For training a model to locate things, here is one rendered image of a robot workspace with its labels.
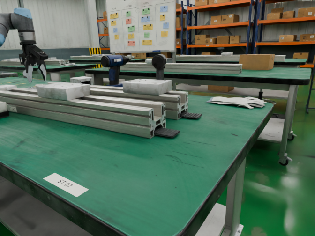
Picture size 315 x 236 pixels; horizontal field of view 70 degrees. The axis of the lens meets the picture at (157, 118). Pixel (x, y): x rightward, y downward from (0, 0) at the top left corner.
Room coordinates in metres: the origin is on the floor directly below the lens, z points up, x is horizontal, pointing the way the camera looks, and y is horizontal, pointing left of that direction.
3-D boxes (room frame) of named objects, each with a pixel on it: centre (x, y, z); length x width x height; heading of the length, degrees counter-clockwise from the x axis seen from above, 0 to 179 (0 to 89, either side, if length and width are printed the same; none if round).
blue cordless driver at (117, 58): (1.24, 0.20, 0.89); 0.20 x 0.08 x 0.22; 143
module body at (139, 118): (0.83, 0.35, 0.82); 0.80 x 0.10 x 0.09; 60
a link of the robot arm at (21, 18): (1.23, 0.66, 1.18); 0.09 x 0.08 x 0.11; 100
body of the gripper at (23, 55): (1.23, 0.66, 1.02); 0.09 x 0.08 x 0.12; 60
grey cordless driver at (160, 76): (1.10, -0.02, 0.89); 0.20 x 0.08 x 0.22; 172
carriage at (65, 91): (0.83, 0.35, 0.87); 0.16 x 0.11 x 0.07; 60
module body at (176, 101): (1.00, 0.25, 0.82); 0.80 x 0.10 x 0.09; 60
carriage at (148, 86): (0.87, 0.03, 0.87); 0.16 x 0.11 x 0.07; 60
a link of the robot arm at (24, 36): (1.22, 0.66, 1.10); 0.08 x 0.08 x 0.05
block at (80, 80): (1.30, 0.44, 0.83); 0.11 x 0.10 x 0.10; 135
